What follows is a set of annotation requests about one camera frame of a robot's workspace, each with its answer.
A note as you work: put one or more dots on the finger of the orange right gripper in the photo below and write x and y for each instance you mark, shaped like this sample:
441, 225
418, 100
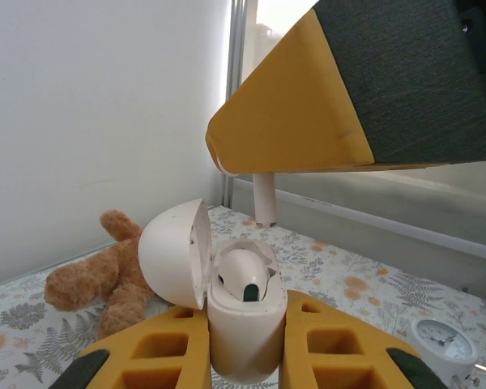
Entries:
348, 89

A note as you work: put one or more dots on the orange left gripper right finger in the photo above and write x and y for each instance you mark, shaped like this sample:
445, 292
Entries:
295, 352

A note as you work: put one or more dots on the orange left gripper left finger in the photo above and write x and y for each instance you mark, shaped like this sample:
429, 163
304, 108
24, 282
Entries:
196, 352

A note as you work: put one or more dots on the white earbud charging case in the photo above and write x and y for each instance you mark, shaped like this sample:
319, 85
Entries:
243, 336

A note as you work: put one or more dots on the floral patterned table cloth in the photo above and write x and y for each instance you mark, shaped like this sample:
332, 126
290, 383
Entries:
336, 259

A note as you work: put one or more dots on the brown teddy bear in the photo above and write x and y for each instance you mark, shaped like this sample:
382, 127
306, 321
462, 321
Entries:
89, 279

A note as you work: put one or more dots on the small white alarm clock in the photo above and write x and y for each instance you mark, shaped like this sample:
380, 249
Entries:
441, 344

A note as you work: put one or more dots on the aluminium frame post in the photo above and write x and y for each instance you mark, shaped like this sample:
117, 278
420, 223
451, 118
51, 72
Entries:
237, 101

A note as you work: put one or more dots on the aluminium frame rail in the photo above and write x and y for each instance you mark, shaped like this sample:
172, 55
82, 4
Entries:
389, 227

